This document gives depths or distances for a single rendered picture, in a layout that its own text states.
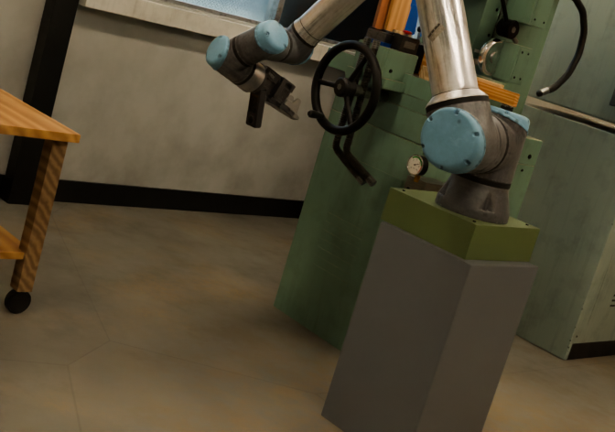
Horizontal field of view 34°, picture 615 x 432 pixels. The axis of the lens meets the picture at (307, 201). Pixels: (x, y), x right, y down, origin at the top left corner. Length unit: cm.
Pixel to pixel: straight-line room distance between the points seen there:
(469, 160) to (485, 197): 21
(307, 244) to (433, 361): 101
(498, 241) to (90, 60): 201
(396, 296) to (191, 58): 200
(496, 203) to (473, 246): 14
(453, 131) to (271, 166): 247
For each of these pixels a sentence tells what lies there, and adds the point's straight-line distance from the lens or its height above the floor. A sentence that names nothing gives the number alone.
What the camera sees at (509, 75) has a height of 98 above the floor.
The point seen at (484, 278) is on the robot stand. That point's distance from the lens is 246.
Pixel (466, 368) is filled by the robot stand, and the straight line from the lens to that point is 256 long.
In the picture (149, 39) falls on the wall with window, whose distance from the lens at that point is 411.
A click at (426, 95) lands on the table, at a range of 306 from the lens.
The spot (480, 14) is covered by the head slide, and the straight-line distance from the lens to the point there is 331.
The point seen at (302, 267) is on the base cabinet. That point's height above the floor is 18.
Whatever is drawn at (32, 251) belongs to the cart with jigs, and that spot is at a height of 19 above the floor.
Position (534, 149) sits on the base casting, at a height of 77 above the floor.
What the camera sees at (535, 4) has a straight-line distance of 330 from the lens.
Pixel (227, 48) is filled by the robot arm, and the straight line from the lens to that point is 271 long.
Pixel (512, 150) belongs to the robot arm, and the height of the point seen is 82.
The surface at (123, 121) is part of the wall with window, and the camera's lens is 413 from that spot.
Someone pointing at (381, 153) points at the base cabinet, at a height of 64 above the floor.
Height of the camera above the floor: 104
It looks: 11 degrees down
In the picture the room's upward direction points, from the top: 16 degrees clockwise
